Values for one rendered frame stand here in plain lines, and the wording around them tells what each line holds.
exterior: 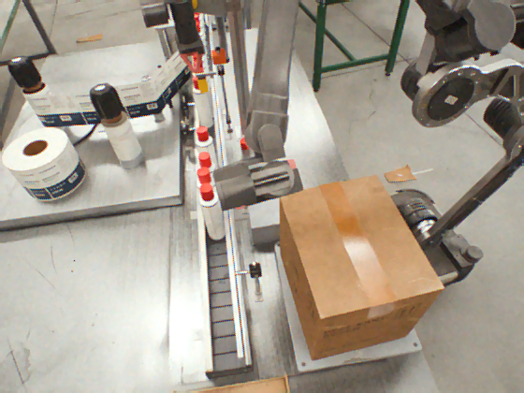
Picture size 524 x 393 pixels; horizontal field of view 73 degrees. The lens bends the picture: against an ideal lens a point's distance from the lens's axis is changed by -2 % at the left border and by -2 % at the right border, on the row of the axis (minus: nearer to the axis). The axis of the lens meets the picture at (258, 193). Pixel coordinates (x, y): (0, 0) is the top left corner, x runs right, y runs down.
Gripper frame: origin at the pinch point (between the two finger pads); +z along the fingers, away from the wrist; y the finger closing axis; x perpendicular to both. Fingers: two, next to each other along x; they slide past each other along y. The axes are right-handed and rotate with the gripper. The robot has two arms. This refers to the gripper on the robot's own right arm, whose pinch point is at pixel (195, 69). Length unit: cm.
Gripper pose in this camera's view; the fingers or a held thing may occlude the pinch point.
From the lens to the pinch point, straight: 109.6
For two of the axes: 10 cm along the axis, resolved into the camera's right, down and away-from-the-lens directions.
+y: 2.8, 7.2, -6.4
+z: 0.7, 6.5, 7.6
